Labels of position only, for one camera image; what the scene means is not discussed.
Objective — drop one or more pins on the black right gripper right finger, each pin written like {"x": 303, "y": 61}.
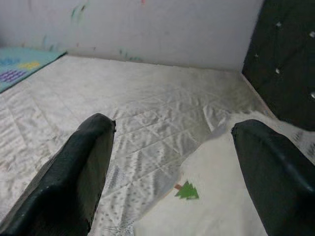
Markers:
{"x": 278, "y": 184}

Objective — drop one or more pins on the teal sheet with colourful patches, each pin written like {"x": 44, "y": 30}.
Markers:
{"x": 22, "y": 64}

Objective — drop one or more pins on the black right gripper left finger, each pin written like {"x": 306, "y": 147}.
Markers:
{"x": 69, "y": 184}

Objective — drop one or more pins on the white pillow with tree print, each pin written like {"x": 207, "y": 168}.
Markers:
{"x": 211, "y": 167}

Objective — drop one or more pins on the black tufted headboard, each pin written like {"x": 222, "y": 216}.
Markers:
{"x": 283, "y": 61}

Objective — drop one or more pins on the quilted grey mattress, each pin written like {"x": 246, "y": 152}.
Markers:
{"x": 147, "y": 98}

